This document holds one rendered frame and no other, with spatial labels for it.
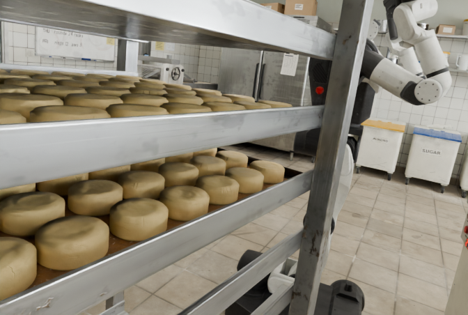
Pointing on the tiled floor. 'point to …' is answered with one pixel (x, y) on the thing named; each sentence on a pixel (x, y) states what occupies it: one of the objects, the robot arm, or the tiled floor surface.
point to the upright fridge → (268, 80)
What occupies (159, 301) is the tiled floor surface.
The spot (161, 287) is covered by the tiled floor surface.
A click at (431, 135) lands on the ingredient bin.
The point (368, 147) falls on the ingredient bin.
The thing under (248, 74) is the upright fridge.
